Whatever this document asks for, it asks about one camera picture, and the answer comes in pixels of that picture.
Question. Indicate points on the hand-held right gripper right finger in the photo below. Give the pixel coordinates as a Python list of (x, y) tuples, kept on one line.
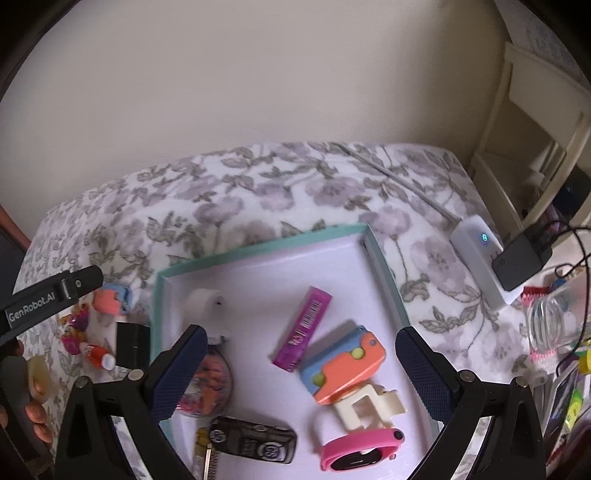
[(425, 374)]

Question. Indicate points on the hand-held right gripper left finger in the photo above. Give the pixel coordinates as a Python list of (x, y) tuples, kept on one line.
[(178, 374)]

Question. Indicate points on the white curved plastic case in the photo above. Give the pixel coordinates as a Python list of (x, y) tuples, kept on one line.
[(203, 302)]

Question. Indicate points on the orange and blue toy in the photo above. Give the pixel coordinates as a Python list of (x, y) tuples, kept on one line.
[(346, 374)]

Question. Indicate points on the gold lighter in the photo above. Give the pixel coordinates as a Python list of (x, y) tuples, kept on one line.
[(203, 457)]

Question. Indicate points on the pink watch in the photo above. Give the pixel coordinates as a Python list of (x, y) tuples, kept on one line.
[(364, 437)]

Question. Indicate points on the black toy car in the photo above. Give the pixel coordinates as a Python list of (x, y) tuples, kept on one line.
[(254, 438)]

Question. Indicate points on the purple tube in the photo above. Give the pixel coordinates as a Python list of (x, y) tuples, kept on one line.
[(302, 327)]

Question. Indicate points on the teal tray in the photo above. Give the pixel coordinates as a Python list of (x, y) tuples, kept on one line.
[(277, 277)]

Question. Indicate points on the person's left hand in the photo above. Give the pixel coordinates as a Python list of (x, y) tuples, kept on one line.
[(40, 422)]

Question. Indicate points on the round glitter case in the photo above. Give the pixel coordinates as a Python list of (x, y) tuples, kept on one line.
[(212, 383)]

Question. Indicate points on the cream hair clip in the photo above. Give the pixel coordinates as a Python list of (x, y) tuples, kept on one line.
[(392, 401)]

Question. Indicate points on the pink puppy toy figure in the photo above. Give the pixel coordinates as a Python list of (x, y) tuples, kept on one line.
[(74, 341)]

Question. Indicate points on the black box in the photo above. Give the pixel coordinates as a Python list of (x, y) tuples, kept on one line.
[(131, 346)]

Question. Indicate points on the dark furniture with red edge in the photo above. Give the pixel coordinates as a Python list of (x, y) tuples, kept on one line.
[(9, 249)]

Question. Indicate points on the pink and blue toy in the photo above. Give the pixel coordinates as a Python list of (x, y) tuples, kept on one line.
[(108, 300)]

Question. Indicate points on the orange glue bottle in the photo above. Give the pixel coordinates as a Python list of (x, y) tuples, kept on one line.
[(97, 355)]

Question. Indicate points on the white power strip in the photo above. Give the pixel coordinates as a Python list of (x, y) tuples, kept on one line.
[(471, 244)]

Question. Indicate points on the black charger adapter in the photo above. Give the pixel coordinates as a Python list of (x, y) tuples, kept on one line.
[(517, 263)]

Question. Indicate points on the colourful clutter pile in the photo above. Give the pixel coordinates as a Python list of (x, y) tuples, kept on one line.
[(568, 401)]

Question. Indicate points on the floral blanket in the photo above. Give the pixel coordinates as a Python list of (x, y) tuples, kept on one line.
[(277, 194)]

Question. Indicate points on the cream wooden shelf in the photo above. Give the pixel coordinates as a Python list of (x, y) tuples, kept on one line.
[(521, 92)]

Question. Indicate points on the white printed paper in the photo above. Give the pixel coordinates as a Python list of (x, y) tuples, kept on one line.
[(549, 37)]

